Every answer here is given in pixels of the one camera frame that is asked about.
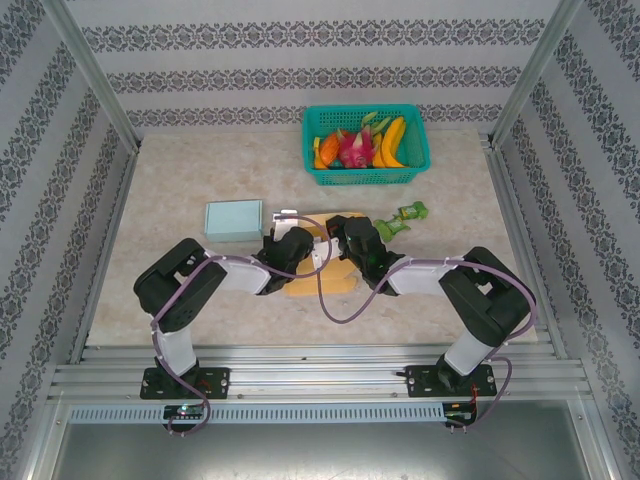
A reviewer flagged yellow paper box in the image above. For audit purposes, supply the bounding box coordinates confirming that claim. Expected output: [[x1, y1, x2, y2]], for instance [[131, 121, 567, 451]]
[[284, 212, 369, 299]]

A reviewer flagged light blue paper box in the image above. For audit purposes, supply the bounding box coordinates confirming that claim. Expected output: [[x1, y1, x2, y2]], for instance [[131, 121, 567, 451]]
[[203, 199, 265, 244]]

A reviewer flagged green biscuit packet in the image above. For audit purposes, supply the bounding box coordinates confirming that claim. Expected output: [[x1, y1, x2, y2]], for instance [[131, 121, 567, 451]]
[[397, 200, 430, 220], [373, 217, 412, 244]]

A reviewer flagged teal plastic basket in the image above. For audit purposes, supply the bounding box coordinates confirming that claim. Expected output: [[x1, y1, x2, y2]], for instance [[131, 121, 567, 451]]
[[301, 103, 432, 187]]

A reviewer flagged pink dragon fruit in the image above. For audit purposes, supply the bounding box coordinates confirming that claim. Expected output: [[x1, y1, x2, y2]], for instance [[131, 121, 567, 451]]
[[335, 112, 391, 169]]

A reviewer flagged orange toy fruit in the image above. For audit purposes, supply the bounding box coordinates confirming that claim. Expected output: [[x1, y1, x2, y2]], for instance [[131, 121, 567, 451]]
[[318, 133, 342, 168]]

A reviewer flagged small circuit board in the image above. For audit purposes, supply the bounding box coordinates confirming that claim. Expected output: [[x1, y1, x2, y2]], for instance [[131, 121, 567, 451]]
[[444, 402, 479, 422], [163, 404, 206, 420]]

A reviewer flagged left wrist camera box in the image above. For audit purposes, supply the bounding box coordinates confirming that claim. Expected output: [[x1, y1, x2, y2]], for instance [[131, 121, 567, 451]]
[[271, 209, 301, 239]]

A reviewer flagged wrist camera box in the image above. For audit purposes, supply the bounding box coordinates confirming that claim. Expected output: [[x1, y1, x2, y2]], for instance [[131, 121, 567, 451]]
[[271, 209, 301, 239], [312, 237, 347, 265]]

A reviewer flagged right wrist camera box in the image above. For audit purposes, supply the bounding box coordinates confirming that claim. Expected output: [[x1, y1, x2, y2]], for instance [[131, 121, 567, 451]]
[[312, 237, 347, 265]]

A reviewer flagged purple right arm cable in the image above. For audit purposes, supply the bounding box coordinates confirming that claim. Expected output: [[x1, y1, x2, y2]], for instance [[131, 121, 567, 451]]
[[317, 257, 536, 436]]

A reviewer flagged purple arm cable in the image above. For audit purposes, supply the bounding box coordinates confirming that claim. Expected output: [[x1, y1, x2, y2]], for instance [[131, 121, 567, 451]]
[[317, 257, 536, 436], [149, 214, 331, 436]]

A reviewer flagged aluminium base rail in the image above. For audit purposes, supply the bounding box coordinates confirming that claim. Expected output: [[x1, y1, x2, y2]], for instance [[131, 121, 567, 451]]
[[47, 343, 594, 401]]

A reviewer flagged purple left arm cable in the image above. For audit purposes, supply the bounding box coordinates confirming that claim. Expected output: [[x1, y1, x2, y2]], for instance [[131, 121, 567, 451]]
[[149, 214, 331, 436]]

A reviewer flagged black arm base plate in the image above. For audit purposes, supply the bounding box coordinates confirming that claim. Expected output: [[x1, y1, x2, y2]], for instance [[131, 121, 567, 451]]
[[404, 364, 499, 400], [139, 367, 231, 401]]

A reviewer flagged aluminium side rail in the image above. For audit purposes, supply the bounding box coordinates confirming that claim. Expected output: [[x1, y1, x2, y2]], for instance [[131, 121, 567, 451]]
[[69, 149, 140, 364], [483, 144, 569, 359]]

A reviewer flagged perforated metal cable tray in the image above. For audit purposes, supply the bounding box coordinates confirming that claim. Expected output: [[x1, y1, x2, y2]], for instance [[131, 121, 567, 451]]
[[67, 402, 447, 426]]

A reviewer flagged aluminium frame post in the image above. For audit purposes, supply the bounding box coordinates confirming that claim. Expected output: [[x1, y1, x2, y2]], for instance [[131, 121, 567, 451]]
[[487, 0, 584, 149], [42, 0, 142, 153]]

